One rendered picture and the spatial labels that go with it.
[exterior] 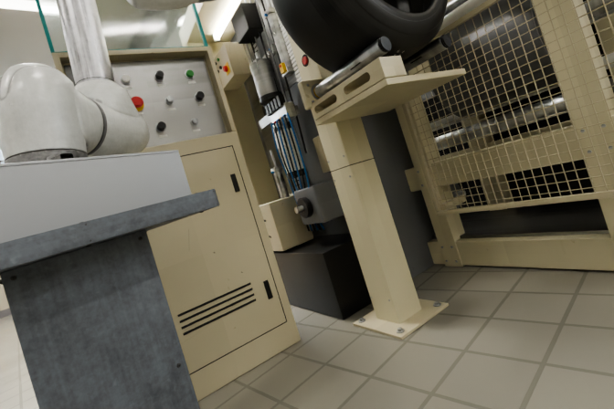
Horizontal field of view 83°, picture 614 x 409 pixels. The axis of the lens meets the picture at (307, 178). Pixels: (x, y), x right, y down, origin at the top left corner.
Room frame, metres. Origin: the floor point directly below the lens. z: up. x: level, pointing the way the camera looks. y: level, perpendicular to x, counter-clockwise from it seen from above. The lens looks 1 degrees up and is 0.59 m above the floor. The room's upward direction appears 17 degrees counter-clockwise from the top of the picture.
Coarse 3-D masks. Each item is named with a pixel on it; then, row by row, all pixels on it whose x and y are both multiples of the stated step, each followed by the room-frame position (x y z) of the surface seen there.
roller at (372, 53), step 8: (376, 40) 0.94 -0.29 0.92; (384, 40) 0.93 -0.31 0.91; (368, 48) 0.96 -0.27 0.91; (376, 48) 0.94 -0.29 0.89; (384, 48) 0.93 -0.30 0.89; (360, 56) 0.99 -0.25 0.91; (368, 56) 0.97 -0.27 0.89; (376, 56) 0.96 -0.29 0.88; (344, 64) 1.07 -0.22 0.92; (352, 64) 1.03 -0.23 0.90; (360, 64) 1.01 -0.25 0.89; (336, 72) 1.09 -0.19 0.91; (344, 72) 1.06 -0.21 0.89; (352, 72) 1.05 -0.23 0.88; (328, 80) 1.13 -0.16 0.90; (336, 80) 1.11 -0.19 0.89; (320, 88) 1.18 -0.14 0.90; (328, 88) 1.15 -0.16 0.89; (320, 96) 1.21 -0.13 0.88
